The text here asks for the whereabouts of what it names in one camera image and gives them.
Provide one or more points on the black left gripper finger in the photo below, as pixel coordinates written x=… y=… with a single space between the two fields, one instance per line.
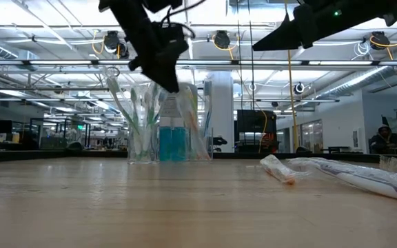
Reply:
x=135 y=64
x=167 y=74

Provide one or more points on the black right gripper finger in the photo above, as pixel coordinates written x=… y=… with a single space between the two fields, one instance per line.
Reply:
x=281 y=38

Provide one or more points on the small blue mouthwash bottle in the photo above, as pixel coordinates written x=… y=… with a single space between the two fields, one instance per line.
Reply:
x=180 y=141
x=165 y=141

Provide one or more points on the purple toothbrush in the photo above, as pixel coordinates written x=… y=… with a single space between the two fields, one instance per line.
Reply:
x=374 y=180

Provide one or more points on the wrapped toothbrushes in bin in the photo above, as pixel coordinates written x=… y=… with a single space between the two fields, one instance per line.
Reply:
x=172 y=106

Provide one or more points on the white building column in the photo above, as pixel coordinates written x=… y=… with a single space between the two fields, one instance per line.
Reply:
x=224 y=113

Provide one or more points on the black office chair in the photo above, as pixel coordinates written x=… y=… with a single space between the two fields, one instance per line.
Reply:
x=220 y=141

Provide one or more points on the clear acrylic organizer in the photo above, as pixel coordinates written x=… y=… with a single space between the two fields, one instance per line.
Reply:
x=143 y=156

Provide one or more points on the black equipment cabinet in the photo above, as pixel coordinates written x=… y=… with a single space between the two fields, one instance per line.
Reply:
x=255 y=127

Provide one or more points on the person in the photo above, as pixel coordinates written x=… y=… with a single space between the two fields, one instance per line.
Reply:
x=386 y=139

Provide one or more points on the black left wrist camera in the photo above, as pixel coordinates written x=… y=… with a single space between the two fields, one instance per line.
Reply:
x=171 y=38

